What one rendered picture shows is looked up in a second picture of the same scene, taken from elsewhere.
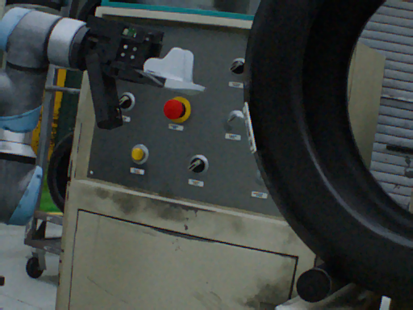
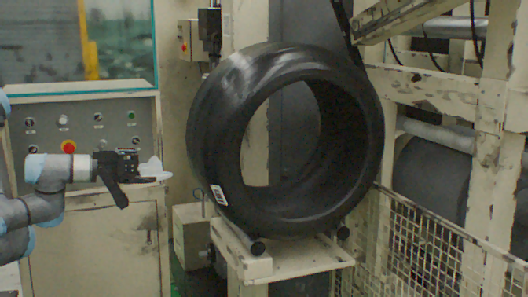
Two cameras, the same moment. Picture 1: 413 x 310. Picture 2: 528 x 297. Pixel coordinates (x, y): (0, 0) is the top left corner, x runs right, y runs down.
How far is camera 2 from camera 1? 86 cm
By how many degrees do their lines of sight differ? 39
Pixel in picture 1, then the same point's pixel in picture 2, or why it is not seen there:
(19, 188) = (23, 239)
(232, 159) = not seen: hidden behind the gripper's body
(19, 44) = (49, 180)
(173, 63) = (155, 167)
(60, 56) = (84, 180)
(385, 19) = not seen: outside the picture
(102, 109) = (122, 200)
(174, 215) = (86, 200)
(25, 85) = (58, 200)
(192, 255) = (102, 216)
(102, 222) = not seen: hidden behind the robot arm
